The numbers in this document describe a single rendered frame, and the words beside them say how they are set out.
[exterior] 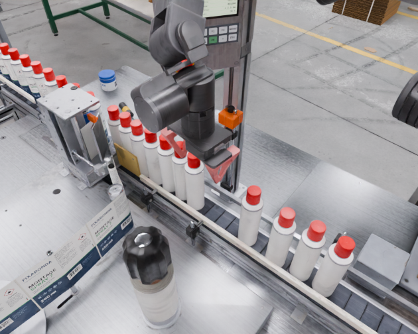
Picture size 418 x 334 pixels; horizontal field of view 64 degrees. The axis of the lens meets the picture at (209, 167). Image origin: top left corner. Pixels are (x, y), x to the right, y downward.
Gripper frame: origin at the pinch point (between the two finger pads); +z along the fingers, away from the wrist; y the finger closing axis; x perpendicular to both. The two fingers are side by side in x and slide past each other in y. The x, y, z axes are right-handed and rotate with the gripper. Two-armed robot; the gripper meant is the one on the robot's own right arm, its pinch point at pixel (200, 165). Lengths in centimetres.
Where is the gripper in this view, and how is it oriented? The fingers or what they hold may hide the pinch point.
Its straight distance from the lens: 64.3
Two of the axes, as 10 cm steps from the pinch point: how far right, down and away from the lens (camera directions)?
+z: 0.1, 7.0, 7.2
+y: 7.0, 5.1, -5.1
